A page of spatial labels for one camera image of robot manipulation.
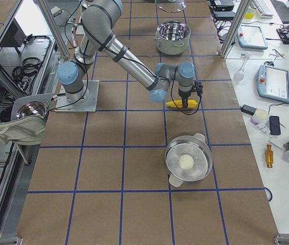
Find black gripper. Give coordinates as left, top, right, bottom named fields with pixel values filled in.
left=178, top=89, right=192, bottom=108

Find yellow plastic corn cob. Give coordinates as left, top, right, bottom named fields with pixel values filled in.
left=166, top=100, right=198, bottom=109

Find glass pot lid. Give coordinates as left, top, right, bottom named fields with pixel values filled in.
left=155, top=0, right=187, bottom=13

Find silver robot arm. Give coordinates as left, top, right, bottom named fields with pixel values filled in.
left=57, top=1, right=198, bottom=108

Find steel steamer pot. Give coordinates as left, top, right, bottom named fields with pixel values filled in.
left=165, top=133, right=213, bottom=187

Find white steamed bun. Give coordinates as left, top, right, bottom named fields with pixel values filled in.
left=178, top=154, right=194, bottom=170

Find black power adapter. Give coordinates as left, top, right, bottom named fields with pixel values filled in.
left=240, top=105, right=257, bottom=115

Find white paper cup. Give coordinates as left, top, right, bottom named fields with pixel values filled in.
left=250, top=109, right=269, bottom=125

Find blue teach pendant near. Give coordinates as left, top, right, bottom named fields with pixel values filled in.
left=256, top=65, right=289, bottom=104

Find blue teach pendant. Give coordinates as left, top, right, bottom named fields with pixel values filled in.
left=237, top=24, right=268, bottom=50
left=256, top=65, right=289, bottom=104

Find blue teach pendant far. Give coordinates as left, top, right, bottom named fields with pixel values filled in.
left=237, top=24, right=268, bottom=50

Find black scissors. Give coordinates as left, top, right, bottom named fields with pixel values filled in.
left=264, top=61, right=274, bottom=67

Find gold metal cylinder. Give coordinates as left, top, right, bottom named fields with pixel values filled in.
left=265, top=144, right=274, bottom=168

